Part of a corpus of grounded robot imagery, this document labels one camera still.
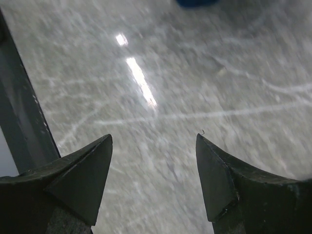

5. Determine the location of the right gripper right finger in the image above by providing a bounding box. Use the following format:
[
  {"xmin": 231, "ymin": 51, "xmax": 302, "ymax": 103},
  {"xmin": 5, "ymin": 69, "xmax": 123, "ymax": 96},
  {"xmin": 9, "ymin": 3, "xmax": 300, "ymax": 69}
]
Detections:
[{"xmin": 195, "ymin": 135, "xmax": 312, "ymax": 234}]

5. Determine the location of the dark blue t-shirt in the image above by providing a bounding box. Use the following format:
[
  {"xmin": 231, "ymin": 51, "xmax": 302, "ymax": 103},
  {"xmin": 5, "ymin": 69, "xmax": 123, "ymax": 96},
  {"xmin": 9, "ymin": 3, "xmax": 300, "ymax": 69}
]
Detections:
[{"xmin": 176, "ymin": 0, "xmax": 219, "ymax": 9}]

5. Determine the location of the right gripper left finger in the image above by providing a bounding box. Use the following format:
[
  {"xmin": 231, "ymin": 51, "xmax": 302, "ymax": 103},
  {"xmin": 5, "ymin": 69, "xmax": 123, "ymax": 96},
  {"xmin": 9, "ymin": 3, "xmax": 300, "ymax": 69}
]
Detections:
[{"xmin": 0, "ymin": 134, "xmax": 113, "ymax": 234}]

